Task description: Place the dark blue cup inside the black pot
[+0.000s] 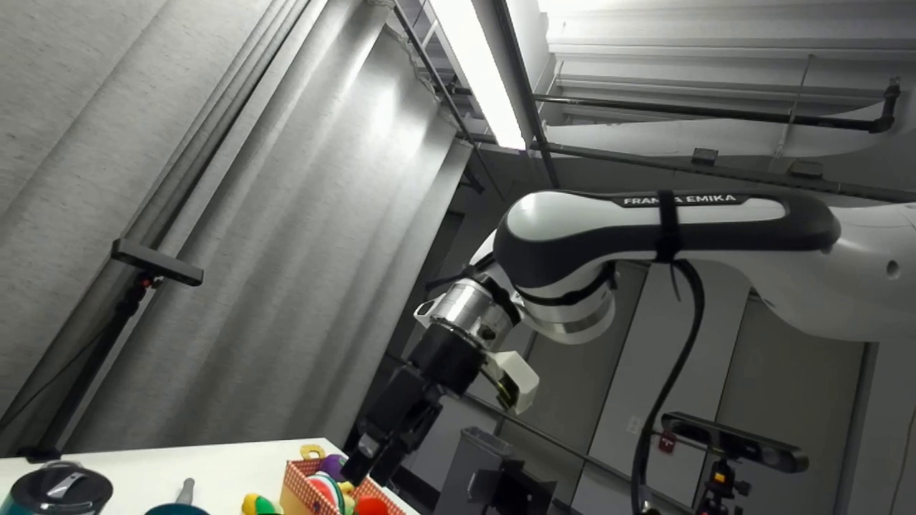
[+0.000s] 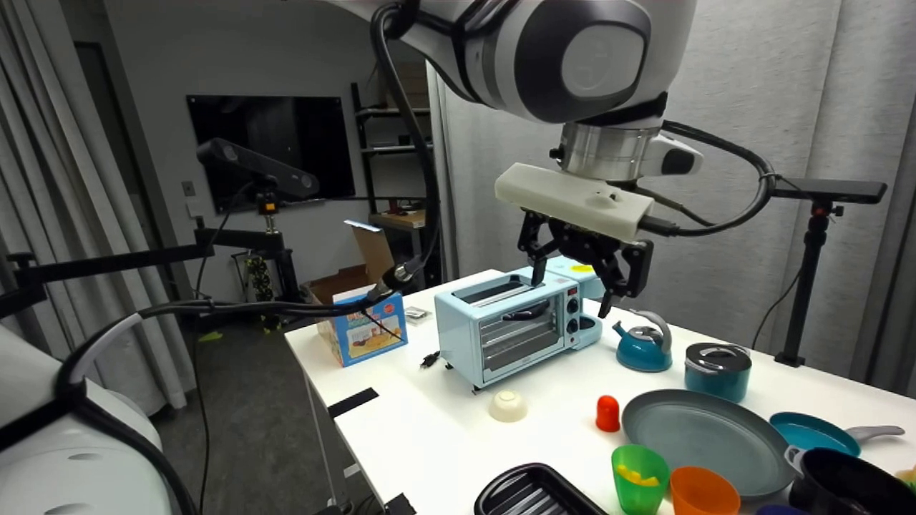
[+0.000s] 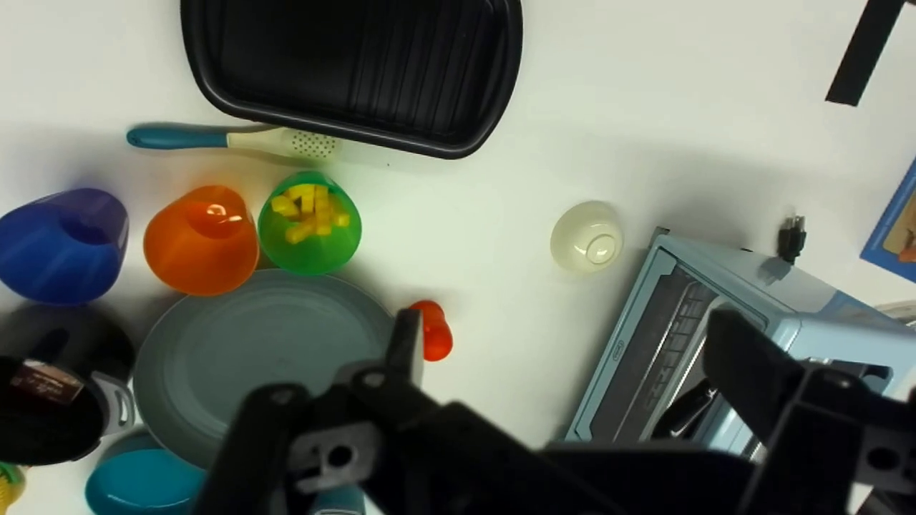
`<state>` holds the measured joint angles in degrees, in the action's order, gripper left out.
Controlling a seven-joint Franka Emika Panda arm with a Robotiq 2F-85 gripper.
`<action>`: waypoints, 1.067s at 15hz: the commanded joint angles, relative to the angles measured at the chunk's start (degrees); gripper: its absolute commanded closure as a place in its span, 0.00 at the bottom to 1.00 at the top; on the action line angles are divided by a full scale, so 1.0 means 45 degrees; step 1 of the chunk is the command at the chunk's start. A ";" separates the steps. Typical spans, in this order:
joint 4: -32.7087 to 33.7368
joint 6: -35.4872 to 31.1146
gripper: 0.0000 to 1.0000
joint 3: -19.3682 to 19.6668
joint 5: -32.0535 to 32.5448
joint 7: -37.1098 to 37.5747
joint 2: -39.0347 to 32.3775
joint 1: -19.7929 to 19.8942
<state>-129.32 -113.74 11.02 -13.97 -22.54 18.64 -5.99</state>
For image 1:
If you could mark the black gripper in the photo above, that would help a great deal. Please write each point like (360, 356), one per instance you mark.
(392, 425)

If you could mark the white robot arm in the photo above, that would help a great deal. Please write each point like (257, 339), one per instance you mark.
(828, 269)

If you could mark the teal pot with black lid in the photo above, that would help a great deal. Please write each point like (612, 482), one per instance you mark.
(57, 489)

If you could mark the wooden toy box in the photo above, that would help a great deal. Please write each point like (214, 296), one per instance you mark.
(316, 486)

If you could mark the yellow green toy ball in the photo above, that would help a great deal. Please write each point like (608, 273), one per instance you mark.
(257, 503)

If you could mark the black stand crossbar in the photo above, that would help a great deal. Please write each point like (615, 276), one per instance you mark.
(156, 265)

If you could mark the ceiling light strip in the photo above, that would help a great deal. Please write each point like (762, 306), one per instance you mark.
(476, 60)

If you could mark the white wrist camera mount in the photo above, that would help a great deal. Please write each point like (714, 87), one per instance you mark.
(513, 382)

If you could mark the black camera on tripod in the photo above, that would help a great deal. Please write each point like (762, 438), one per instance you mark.
(721, 489)

